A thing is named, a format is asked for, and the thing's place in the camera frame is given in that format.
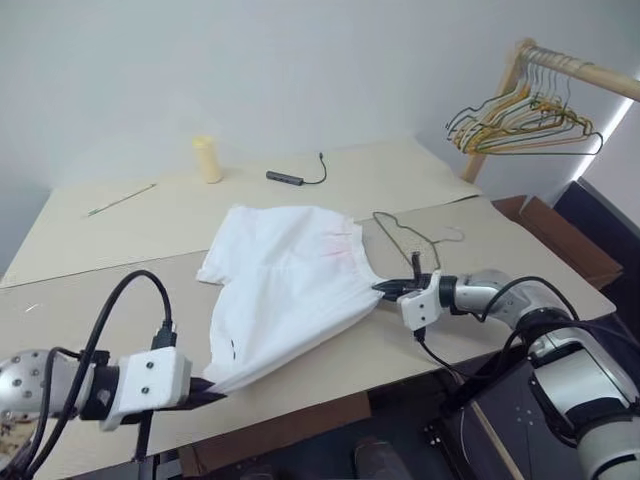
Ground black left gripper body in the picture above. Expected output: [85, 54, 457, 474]
[119, 398, 204, 462]

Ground open brown cardboard box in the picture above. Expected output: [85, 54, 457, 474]
[491, 194, 625, 292]

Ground thin green stick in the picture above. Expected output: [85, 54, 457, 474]
[87, 183, 158, 218]

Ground black case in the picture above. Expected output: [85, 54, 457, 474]
[551, 178, 640, 326]

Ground wooden clothes rack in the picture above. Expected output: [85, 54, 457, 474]
[459, 38, 640, 184]

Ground thin wooden stick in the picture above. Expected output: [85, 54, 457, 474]
[471, 399, 524, 480]

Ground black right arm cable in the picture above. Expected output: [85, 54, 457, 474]
[412, 276, 640, 384]

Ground brown cardboard box under table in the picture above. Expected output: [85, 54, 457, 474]
[176, 391, 374, 477]

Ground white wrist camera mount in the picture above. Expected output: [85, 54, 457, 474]
[98, 348, 194, 432]
[396, 271, 443, 331]

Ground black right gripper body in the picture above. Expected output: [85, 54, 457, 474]
[397, 251, 435, 298]

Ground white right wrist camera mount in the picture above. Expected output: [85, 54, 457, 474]
[396, 271, 443, 331]

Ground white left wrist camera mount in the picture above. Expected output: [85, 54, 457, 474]
[98, 348, 194, 432]

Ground green wire hanger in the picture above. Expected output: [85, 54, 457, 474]
[472, 59, 605, 158]

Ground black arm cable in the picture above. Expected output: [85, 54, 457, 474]
[412, 276, 640, 384]
[0, 269, 180, 480]

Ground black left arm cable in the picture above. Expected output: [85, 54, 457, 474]
[0, 269, 180, 480]

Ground dark rounded shape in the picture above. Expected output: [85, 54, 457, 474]
[351, 435, 402, 480]

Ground gold wire hanger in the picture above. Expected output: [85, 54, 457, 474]
[452, 49, 576, 146]

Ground pale yellow plastic bottle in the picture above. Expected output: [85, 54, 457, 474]
[191, 135, 224, 186]

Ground grey USB hub with cable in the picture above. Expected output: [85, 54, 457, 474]
[265, 151, 330, 187]

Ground dark olive wire hanger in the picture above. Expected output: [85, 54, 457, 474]
[371, 211, 467, 272]

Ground flat cardboard sheet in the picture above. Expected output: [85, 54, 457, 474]
[0, 136, 487, 290]
[0, 194, 619, 465]

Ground bunch of wire hangers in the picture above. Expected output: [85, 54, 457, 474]
[462, 52, 594, 151]

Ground white shorts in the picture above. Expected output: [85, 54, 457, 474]
[195, 204, 384, 394]

